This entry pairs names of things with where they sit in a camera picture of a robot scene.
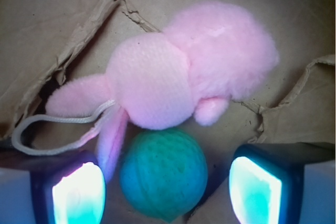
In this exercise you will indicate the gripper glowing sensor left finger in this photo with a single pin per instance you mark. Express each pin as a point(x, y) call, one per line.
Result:
point(65, 188)

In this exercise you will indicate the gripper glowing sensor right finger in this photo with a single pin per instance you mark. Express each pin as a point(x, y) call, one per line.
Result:
point(283, 183)

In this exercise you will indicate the green dimpled foam ball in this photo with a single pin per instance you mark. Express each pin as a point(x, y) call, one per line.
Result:
point(164, 174)

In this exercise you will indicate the pink plush bunny toy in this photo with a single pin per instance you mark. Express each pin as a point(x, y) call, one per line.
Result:
point(209, 55)

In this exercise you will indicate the brown paper bag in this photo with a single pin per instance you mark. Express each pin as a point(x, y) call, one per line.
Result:
point(47, 42)

